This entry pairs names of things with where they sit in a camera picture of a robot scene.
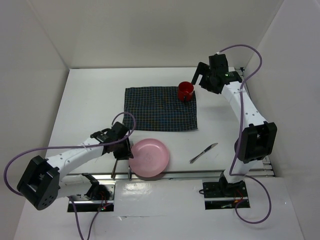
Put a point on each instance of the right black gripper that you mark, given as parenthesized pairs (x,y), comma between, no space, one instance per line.
(202,67)

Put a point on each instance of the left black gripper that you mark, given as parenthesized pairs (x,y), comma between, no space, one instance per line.
(126,152)

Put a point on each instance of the red mug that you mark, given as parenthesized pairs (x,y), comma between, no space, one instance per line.
(185,91)

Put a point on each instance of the dark checked cloth napkin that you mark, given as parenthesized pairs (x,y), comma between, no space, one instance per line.
(158,109)

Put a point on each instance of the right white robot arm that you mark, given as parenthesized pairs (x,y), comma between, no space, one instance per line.
(237,171)

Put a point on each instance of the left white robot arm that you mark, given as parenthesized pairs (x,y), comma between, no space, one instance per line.
(48,179)

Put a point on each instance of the silver fork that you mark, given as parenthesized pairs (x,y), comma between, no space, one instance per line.
(129,174)

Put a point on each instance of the pink plastic plate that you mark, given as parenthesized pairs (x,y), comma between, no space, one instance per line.
(150,158)

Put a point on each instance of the brown wooden spoon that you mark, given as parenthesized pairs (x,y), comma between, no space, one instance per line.
(113,173)

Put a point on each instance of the silver table knife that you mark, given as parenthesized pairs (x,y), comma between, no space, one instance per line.
(203,152)

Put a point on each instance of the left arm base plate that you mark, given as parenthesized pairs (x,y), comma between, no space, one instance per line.
(103,201)

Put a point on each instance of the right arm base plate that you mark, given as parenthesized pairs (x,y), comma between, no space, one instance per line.
(219,197)

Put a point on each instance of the aluminium rail front edge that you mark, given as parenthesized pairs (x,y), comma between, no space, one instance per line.
(178,175)

